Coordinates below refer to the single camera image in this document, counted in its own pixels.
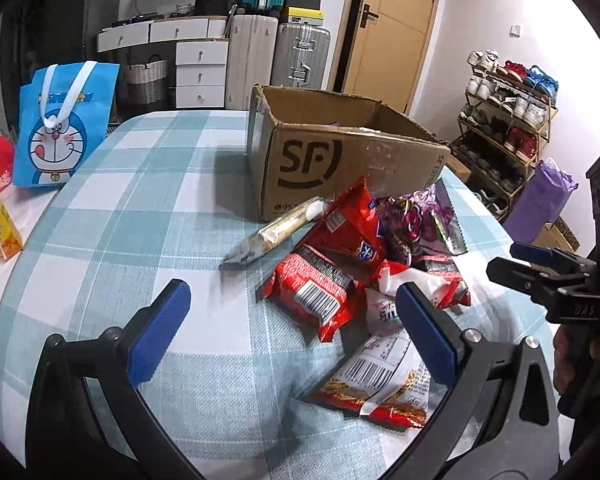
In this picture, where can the dark refrigerator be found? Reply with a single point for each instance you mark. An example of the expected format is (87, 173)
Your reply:
(65, 20)

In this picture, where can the wooden door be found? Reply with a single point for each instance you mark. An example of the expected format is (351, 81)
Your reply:
(400, 35)

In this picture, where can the person's right hand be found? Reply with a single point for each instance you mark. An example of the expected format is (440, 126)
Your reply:
(564, 360)

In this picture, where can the brown cardboard box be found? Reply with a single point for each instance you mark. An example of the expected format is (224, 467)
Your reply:
(305, 160)

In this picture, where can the small cardboard box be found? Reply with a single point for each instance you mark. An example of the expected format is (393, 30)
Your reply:
(459, 167)

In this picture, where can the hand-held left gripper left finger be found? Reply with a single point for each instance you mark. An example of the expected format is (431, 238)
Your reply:
(162, 325)

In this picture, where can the patterned brown box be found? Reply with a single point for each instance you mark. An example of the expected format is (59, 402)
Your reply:
(562, 235)

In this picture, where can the red white noodle snack packet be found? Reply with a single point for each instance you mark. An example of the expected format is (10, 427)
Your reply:
(375, 375)

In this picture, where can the white drawer cabinet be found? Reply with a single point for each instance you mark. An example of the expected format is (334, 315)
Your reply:
(200, 75)

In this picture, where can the beige suitcase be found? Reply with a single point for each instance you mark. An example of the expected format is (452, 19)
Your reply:
(250, 60)

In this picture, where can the plain black shoe box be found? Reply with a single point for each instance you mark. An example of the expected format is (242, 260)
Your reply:
(302, 1)

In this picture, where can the black storage box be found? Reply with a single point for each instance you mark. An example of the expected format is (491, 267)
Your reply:
(212, 6)

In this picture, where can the blue cartoon tote bag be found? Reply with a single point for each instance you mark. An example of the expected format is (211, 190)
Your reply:
(65, 145)

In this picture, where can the metal shoe rack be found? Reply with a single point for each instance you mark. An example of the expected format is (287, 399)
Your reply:
(542, 132)

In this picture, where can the tall red snack packet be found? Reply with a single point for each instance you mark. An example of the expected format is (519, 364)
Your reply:
(350, 230)

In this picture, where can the clear biscuit stick packet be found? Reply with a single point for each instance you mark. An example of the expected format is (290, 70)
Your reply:
(275, 232)

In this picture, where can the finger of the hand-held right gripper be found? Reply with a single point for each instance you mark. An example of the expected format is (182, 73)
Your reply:
(532, 253)
(515, 275)

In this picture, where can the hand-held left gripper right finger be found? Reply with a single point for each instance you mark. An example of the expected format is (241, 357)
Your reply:
(425, 332)

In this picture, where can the woven laundry basket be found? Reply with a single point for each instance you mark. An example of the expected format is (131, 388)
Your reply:
(147, 82)

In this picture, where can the silver suitcase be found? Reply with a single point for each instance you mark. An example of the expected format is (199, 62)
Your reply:
(300, 55)

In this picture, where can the purple gift bag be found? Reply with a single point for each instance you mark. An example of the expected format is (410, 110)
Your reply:
(540, 205)

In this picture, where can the purple snack packet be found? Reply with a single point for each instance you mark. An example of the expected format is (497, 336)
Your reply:
(415, 220)

